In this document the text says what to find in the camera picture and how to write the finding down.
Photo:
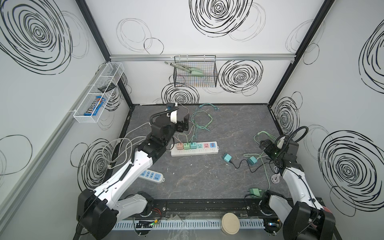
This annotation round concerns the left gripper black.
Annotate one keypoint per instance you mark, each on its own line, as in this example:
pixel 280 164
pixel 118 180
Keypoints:
pixel 183 123

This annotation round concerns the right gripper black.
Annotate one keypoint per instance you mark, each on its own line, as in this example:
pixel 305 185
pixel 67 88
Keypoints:
pixel 266 145

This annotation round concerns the pink charger plug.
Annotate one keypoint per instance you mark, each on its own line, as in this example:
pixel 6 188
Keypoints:
pixel 180 146

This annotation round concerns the light green charger plug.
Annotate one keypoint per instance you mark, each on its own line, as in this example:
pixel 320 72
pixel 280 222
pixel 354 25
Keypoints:
pixel 186 146

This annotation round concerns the white multicolour power strip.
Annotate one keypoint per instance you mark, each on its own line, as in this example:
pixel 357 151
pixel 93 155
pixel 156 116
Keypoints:
pixel 203 148

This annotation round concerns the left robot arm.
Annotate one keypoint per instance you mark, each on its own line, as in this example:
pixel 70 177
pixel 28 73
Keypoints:
pixel 98 210

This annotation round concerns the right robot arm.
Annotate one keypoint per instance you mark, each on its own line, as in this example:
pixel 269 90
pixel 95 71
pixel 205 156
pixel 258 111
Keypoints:
pixel 305 218

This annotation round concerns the dark teal charger plug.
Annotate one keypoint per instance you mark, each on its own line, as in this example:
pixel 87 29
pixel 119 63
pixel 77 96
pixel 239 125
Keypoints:
pixel 252 160

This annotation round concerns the light teal charger plug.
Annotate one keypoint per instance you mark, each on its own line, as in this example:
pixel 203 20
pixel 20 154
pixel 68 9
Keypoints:
pixel 227 158

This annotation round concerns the white blue power strip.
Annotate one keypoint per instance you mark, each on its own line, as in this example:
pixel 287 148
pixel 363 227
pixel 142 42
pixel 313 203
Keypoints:
pixel 152 176

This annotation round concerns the green kitchen tongs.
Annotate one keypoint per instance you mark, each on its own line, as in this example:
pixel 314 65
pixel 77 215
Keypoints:
pixel 192 71

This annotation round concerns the black remote control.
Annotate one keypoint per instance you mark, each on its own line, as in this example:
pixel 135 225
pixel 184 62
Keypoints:
pixel 107 88

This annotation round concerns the blue candy packet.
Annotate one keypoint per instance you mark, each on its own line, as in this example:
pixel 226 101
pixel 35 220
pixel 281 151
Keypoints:
pixel 95 106

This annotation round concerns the beige round lid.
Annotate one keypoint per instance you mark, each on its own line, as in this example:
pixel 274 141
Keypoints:
pixel 230 224

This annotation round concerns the black wire wall basket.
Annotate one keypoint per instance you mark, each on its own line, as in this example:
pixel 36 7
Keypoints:
pixel 206 63

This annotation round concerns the white wire wall shelf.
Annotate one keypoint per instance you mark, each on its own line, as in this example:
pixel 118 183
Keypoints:
pixel 107 73

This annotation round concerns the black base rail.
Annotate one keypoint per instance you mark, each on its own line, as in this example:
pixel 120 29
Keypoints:
pixel 249 206

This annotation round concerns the white slotted cable duct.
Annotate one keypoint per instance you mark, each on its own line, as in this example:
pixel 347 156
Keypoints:
pixel 130 225

